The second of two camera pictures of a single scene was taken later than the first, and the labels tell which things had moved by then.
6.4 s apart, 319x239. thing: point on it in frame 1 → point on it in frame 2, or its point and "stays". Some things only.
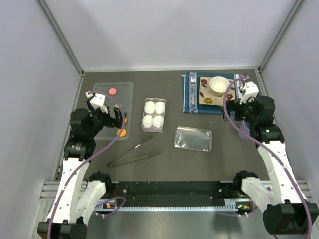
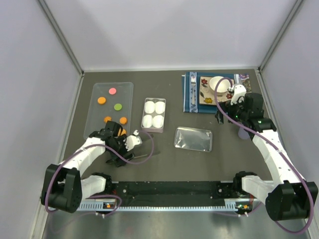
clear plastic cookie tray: [116, 94] stays
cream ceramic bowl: [218, 85] stays
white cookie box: [153, 115] stays
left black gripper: [116, 122] → [116, 159]
